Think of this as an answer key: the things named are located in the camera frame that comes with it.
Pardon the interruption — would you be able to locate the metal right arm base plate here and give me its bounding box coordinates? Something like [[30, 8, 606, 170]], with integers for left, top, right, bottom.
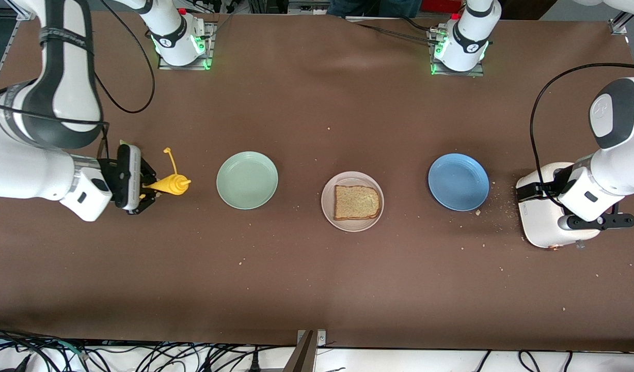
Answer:
[[158, 21, 215, 71]]

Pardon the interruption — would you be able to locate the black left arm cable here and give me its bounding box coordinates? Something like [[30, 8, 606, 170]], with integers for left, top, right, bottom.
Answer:
[[529, 62, 634, 207]]

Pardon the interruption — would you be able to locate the blue plate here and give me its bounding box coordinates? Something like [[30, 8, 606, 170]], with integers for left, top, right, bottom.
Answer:
[[428, 153, 490, 212]]

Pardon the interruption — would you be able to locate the dark metal bar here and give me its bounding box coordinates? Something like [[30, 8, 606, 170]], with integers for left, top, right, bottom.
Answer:
[[283, 331, 315, 372]]

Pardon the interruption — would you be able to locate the silver metal table bracket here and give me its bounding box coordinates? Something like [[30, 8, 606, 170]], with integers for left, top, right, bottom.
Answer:
[[296, 329, 327, 348]]

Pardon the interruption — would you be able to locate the red box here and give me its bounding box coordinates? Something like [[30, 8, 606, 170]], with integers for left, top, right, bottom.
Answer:
[[420, 0, 467, 13]]

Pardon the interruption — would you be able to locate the black floor cable tangle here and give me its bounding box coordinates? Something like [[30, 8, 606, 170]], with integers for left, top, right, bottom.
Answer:
[[0, 324, 297, 372]]

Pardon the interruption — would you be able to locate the aluminium frame profile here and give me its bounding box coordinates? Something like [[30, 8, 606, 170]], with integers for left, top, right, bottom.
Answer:
[[609, 10, 632, 36]]

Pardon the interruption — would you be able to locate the yellow mustard squeeze bottle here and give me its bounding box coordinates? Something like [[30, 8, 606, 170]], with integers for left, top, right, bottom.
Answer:
[[141, 147, 192, 196]]

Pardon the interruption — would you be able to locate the pale green plate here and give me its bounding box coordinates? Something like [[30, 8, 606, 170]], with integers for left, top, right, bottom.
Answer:
[[216, 151, 279, 210]]

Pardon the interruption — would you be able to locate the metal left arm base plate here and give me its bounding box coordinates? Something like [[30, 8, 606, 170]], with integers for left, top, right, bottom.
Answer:
[[429, 28, 485, 77]]

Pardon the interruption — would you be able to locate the person in blue jeans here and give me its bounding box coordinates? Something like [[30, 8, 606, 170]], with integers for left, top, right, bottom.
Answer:
[[327, 0, 423, 19]]

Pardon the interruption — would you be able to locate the toasted brown bread slice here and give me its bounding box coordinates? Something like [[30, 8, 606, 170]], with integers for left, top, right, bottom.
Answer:
[[334, 184, 381, 221]]

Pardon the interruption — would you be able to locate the white two-slot toaster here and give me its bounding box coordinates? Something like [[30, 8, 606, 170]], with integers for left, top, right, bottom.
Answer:
[[516, 162, 603, 251]]

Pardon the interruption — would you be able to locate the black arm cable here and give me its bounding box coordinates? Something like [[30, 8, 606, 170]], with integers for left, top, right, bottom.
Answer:
[[0, 0, 156, 158], [529, 62, 634, 207]]

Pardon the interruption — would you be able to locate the black base power cable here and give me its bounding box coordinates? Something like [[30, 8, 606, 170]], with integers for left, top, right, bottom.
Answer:
[[348, 20, 436, 43]]

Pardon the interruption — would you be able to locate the metal equipment rack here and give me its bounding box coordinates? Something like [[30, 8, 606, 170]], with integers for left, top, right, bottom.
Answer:
[[247, 0, 329, 16]]

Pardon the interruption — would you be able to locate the beige plate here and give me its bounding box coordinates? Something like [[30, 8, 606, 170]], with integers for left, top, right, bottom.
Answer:
[[321, 171, 385, 233]]

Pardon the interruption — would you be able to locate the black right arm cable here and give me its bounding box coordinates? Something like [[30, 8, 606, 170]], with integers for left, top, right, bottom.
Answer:
[[0, 0, 156, 158]]

